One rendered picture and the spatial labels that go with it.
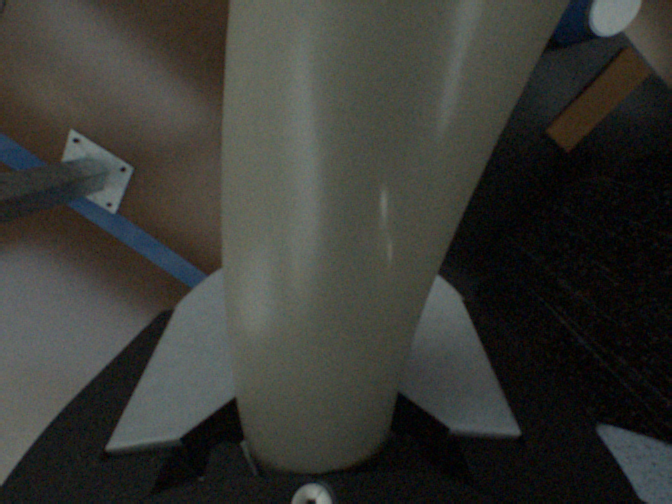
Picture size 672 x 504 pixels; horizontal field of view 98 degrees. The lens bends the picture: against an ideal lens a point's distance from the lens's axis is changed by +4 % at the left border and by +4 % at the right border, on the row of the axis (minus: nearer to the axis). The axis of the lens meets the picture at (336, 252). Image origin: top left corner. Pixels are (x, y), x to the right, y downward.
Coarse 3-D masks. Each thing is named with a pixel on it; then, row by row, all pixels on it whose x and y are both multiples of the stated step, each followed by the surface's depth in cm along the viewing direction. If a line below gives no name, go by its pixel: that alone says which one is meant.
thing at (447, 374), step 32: (448, 288) 9; (448, 320) 8; (416, 352) 7; (448, 352) 7; (480, 352) 7; (416, 384) 6; (448, 384) 6; (480, 384) 6; (416, 416) 6; (448, 416) 6; (480, 416) 6; (512, 416) 6
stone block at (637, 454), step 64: (576, 192) 82; (640, 192) 67; (512, 256) 88; (576, 256) 71; (640, 256) 60; (512, 320) 75; (576, 320) 63; (640, 320) 54; (576, 384) 56; (640, 384) 49; (640, 448) 46
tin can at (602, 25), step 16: (576, 0) 71; (592, 0) 65; (608, 0) 64; (624, 0) 64; (640, 0) 64; (576, 16) 69; (592, 16) 65; (608, 16) 65; (624, 16) 65; (560, 32) 75; (576, 32) 70; (592, 32) 67; (608, 32) 66
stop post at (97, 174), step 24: (72, 144) 93; (96, 144) 93; (48, 168) 82; (72, 168) 88; (96, 168) 94; (120, 168) 96; (0, 192) 68; (24, 192) 72; (48, 192) 78; (72, 192) 86; (96, 192) 97; (120, 192) 100; (0, 216) 69; (24, 216) 76
